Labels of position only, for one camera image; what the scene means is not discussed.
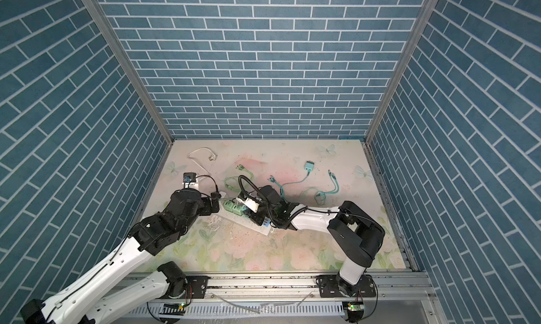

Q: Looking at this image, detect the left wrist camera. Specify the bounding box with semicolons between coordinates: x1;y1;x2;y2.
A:
183;173;198;189

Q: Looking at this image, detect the teal multi-head cable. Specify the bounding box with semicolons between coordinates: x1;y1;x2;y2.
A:
268;175;285;198

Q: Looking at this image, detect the light green multi-head cable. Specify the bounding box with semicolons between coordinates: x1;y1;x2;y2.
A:
223;165;255;194

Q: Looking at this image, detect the large teal charger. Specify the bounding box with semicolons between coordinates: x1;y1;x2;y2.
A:
304;161;315;173

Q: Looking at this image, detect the white multicolour power strip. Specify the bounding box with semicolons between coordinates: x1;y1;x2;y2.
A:
217;206;271;236

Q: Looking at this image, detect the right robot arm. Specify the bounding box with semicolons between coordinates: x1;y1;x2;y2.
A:
239;185;385;297

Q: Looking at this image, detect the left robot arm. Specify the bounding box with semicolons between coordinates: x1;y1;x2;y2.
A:
21;188;221;323

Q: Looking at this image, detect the light green charger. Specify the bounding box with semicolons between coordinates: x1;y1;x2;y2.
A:
232;204;247;217
223;200;238;215

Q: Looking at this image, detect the white power strip cord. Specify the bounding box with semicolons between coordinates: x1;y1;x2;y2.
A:
187;146;218;166

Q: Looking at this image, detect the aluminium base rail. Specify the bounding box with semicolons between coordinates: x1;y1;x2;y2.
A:
75;271;445;324

